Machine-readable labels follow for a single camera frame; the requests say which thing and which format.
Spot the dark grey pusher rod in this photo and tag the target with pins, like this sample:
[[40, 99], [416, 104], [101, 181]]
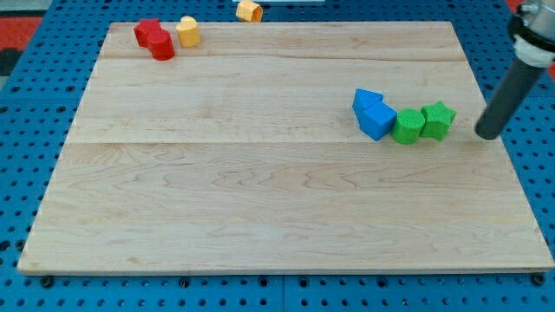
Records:
[[514, 88]]

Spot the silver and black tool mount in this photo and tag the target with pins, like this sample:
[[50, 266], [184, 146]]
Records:
[[532, 31]]

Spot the green star block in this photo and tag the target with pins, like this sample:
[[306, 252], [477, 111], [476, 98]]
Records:
[[438, 120]]

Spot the green cylinder block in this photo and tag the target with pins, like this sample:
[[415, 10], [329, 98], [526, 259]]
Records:
[[408, 125]]

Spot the blue cube block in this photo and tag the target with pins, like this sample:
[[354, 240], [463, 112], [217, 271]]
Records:
[[377, 120]]

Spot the blue triangle block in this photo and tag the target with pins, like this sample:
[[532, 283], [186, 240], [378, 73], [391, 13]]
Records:
[[363, 101]]

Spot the wooden board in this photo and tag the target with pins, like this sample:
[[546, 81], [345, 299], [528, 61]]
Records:
[[244, 156]]

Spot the orange hexagon block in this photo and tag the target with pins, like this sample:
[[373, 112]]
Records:
[[249, 11]]

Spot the yellow heart block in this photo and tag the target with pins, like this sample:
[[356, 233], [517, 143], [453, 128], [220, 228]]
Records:
[[188, 32]]

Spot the red cylinder block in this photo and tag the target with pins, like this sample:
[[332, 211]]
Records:
[[160, 45]]

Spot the red star block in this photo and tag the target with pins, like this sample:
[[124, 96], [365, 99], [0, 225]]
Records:
[[144, 28]]

